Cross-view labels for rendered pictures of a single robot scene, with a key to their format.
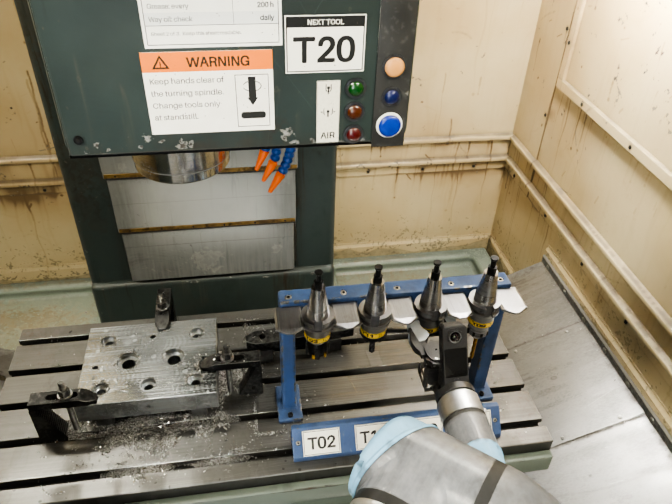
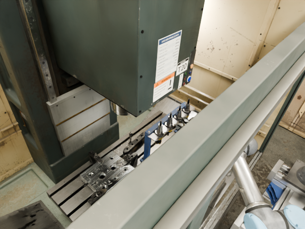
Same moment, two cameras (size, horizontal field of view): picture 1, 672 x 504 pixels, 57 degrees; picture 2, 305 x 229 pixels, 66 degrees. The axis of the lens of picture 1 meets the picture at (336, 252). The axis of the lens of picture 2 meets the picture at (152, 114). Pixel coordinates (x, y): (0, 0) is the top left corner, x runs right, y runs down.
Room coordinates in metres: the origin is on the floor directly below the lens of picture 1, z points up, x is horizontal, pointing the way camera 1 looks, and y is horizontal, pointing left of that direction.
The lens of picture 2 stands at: (0.04, 0.83, 2.34)
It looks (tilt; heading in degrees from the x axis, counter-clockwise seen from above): 40 degrees down; 318
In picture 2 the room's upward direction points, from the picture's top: 4 degrees clockwise
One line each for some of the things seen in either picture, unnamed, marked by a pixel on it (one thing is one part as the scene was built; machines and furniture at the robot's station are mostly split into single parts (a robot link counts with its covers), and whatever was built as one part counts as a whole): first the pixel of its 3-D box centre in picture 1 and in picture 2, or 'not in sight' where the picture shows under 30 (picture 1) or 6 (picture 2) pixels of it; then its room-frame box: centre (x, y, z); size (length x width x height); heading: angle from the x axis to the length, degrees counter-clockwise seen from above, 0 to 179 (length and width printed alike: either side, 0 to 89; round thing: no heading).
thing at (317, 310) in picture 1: (318, 300); (159, 128); (0.85, 0.03, 1.26); 0.04 x 0.04 x 0.07
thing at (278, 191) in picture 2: not in sight; (272, 193); (0.14, -0.38, 0.98); 0.09 x 0.09 x 0.09; 7
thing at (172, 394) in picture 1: (152, 366); (107, 173); (0.94, 0.40, 0.96); 0.29 x 0.23 x 0.05; 100
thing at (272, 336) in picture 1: (299, 339); (134, 144); (1.07, 0.08, 0.93); 0.26 x 0.05 x 0.06; 105
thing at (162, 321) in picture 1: (164, 316); (95, 159); (1.09, 0.41, 0.97); 0.13 x 0.03 x 0.15; 10
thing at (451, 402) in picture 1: (461, 409); not in sight; (0.69, -0.23, 1.17); 0.08 x 0.05 x 0.08; 100
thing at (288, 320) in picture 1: (288, 321); (154, 137); (0.84, 0.08, 1.21); 0.07 x 0.05 x 0.01; 10
